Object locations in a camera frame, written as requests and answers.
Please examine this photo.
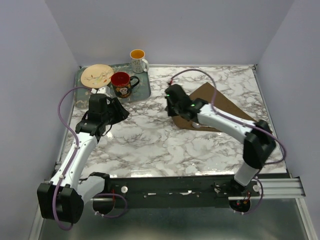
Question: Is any brown cloth napkin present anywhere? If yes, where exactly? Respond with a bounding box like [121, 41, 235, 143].
[171, 82, 256, 132]

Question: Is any spoon with wooden handle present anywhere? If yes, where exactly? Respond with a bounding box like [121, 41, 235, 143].
[191, 122, 209, 129]

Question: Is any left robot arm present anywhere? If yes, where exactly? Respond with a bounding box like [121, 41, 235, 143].
[37, 93, 129, 224]

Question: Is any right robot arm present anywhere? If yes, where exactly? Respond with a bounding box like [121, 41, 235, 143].
[165, 84, 276, 196]

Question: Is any black skull mug red inside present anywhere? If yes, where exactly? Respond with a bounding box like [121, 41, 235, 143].
[110, 72, 140, 99]

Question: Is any white mug orange inside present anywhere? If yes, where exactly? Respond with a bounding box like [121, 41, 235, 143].
[130, 49, 150, 74]

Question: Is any beige floral plate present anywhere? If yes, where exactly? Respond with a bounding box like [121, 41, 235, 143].
[80, 64, 114, 89]

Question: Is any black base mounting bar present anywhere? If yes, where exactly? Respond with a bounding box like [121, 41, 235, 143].
[93, 172, 260, 214]

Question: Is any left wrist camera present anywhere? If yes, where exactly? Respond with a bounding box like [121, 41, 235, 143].
[90, 85, 110, 97]

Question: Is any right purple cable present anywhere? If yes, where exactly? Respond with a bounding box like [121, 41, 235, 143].
[168, 69, 287, 216]

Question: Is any purple cable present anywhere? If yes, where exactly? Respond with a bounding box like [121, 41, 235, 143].
[52, 86, 93, 230]
[168, 69, 287, 216]

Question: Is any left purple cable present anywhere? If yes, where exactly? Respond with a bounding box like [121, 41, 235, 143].
[52, 86, 93, 230]

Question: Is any aluminium frame rail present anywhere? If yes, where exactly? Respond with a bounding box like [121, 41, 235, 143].
[29, 169, 320, 240]

